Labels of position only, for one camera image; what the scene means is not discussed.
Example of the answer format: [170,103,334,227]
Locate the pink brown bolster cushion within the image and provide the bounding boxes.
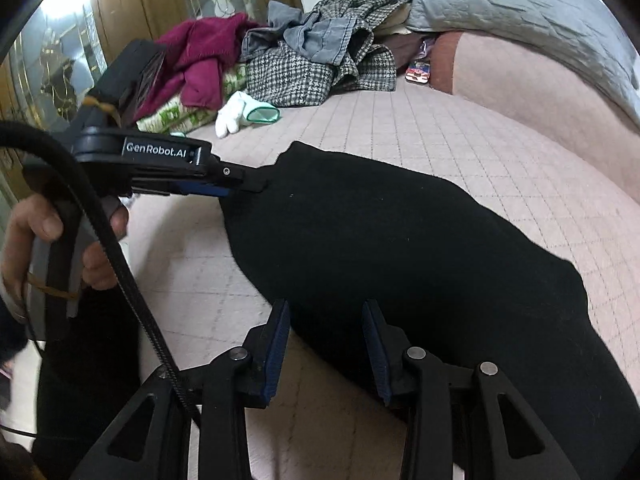
[431,30,640,241]

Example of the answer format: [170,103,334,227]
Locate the green white patterned cloth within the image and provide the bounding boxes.
[135,62,248,136]

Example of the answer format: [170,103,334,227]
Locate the person's dark clothing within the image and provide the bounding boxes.
[30,285,146,480]

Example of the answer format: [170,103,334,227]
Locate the white glove with green cuff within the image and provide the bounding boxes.
[215,91,281,139]

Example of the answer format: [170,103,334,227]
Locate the person's left hand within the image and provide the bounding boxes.
[0,194,131,322]

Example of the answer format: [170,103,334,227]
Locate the black braided cable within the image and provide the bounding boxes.
[0,120,203,428]

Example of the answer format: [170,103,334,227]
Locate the brown cloth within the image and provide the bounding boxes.
[387,34,427,72]

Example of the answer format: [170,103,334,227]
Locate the pink quilted sofa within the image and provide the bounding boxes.
[120,30,640,480]

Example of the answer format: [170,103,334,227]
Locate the cream cloth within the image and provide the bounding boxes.
[377,7,412,37]

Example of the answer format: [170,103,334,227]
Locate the grey quilted pillow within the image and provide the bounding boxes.
[405,0,640,128]

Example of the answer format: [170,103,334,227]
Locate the houndstooth coat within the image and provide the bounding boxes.
[242,0,416,108]

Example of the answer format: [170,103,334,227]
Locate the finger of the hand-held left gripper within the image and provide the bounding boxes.
[131,157,272,199]

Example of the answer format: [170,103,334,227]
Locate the wooden door with decorated glass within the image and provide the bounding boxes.
[0,0,306,201]

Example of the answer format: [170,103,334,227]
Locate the colourful packet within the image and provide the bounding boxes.
[405,37,437,84]

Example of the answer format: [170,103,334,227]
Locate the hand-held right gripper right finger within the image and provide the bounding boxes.
[361,299,583,480]

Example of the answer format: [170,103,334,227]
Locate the black pants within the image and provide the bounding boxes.
[220,141,640,480]

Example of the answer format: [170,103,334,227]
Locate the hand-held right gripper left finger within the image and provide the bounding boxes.
[70,299,292,480]

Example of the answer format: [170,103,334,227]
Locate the grey denim garment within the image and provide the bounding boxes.
[241,0,376,66]

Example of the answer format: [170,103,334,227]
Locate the maroon fleece garment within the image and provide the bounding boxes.
[134,12,261,123]

